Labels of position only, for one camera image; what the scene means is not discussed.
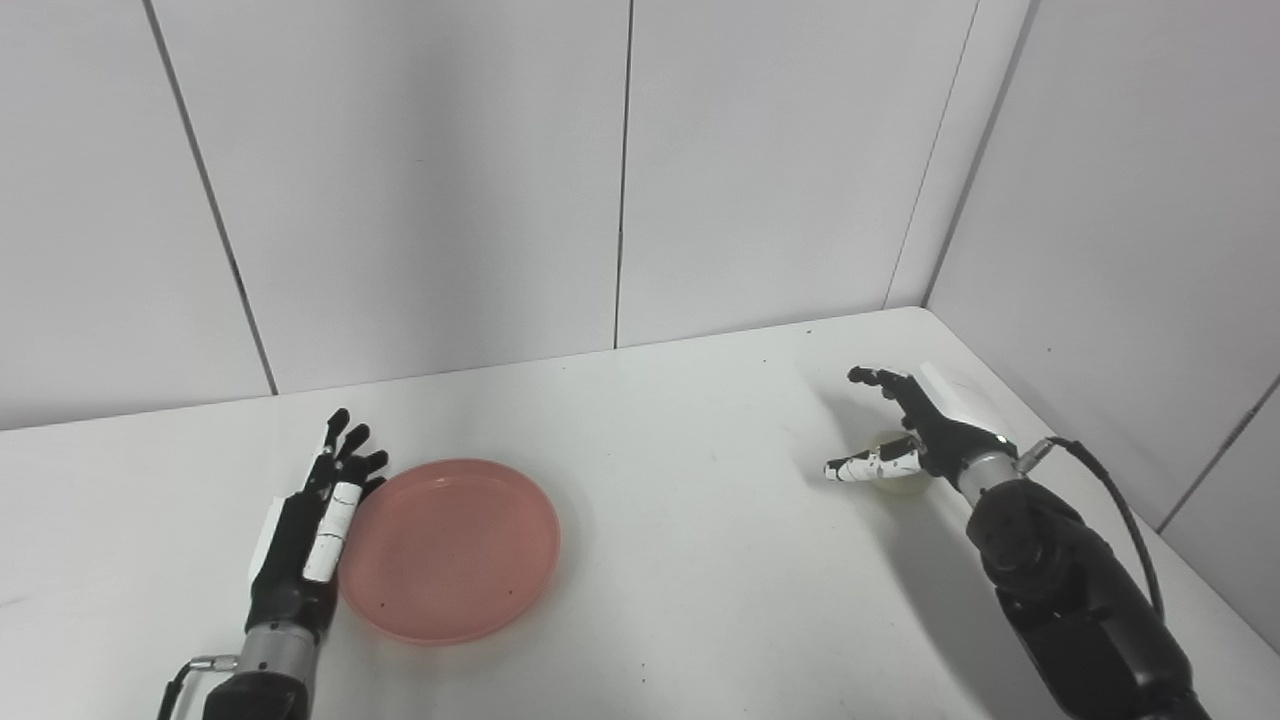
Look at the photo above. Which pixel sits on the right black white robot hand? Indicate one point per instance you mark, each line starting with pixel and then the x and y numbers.
pixel 945 440

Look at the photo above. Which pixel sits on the cream steamed bun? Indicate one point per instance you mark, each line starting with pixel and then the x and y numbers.
pixel 900 486

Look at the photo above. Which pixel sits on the pink round plate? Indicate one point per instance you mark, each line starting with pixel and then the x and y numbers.
pixel 450 550

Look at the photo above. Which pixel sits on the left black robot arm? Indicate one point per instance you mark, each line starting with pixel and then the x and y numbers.
pixel 265 680

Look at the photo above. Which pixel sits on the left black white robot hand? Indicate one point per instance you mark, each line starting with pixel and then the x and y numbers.
pixel 295 560

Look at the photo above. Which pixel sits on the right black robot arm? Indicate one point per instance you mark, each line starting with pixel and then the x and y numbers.
pixel 1070 590

